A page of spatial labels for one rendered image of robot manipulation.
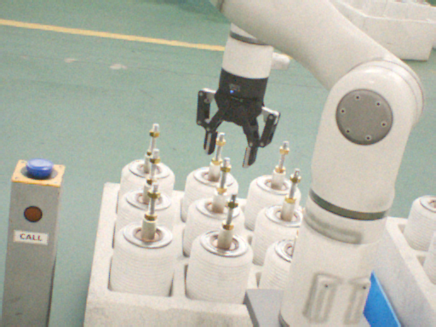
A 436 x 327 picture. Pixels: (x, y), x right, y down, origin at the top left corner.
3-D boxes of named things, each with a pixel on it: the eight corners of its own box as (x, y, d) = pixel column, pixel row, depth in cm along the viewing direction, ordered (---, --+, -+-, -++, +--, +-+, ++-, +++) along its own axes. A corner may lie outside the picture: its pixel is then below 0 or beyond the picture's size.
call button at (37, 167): (50, 182, 112) (52, 169, 111) (23, 179, 111) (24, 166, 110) (54, 171, 115) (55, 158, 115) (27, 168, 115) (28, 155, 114)
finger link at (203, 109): (211, 87, 122) (213, 123, 124) (202, 86, 123) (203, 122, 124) (203, 90, 119) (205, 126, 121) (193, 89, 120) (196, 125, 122)
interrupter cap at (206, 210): (248, 215, 126) (249, 212, 126) (215, 225, 121) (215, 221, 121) (219, 196, 131) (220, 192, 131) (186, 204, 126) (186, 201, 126)
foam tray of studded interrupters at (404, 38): (427, 60, 358) (438, 23, 351) (354, 55, 345) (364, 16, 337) (387, 37, 391) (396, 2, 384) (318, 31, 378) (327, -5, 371)
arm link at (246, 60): (289, 69, 121) (298, 31, 119) (261, 83, 112) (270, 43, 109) (239, 54, 125) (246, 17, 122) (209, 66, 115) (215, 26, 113)
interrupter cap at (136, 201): (134, 186, 129) (134, 183, 129) (176, 198, 128) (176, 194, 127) (118, 204, 122) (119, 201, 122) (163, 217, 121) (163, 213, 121)
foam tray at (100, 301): (320, 418, 121) (346, 325, 114) (74, 398, 116) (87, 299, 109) (283, 281, 157) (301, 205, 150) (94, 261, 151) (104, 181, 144)
